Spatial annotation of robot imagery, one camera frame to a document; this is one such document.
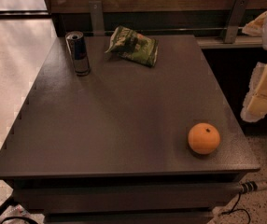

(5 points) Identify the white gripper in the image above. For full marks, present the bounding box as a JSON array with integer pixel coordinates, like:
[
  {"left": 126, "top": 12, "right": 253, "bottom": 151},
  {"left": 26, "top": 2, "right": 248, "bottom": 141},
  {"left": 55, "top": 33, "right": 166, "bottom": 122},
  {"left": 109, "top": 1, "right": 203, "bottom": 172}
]
[{"left": 240, "top": 11, "right": 267, "bottom": 122}]

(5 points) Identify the orange fruit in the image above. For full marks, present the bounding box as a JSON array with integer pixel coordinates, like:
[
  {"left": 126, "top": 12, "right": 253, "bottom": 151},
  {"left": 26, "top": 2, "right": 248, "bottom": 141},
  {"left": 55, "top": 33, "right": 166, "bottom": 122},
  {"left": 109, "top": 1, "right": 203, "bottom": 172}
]
[{"left": 188, "top": 123, "right": 220, "bottom": 155}]

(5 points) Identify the green jalapeno chip bag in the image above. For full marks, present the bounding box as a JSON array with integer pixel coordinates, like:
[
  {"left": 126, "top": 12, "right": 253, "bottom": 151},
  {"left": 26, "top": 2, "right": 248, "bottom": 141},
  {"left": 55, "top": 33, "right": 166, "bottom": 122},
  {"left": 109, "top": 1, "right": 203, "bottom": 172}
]
[{"left": 106, "top": 26, "right": 159, "bottom": 67}]

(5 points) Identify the blue silver energy drink can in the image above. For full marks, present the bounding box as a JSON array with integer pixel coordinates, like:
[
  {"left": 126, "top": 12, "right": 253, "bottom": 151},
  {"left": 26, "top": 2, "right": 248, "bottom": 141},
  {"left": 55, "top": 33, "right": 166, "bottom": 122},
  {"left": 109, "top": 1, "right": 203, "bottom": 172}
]
[{"left": 65, "top": 31, "right": 91, "bottom": 76}]

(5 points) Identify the grey metal bracket right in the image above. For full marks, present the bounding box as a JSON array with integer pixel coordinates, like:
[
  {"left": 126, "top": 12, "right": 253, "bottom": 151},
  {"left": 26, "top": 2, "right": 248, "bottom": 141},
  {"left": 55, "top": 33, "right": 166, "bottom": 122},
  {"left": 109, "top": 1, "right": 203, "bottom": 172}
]
[{"left": 223, "top": 0, "right": 249, "bottom": 44}]

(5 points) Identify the grey metal bracket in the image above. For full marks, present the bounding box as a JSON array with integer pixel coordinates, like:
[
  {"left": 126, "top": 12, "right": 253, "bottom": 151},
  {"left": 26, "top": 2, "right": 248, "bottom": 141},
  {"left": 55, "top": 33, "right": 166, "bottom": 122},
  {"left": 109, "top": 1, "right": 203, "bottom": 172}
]
[
  {"left": 89, "top": 0, "right": 105, "bottom": 36},
  {"left": 223, "top": 0, "right": 249, "bottom": 44}
]

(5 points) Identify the black cable with connector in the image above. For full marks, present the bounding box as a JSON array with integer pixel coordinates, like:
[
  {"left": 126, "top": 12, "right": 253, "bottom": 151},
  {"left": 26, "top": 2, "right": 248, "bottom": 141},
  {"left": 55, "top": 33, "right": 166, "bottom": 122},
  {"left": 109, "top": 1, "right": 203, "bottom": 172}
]
[{"left": 220, "top": 180, "right": 267, "bottom": 224}]

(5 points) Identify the grey metal bracket left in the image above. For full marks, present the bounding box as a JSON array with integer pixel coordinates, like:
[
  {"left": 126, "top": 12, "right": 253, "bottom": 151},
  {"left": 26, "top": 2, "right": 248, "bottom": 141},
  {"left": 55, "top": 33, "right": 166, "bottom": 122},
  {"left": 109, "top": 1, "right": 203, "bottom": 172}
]
[{"left": 89, "top": 0, "right": 105, "bottom": 36}]

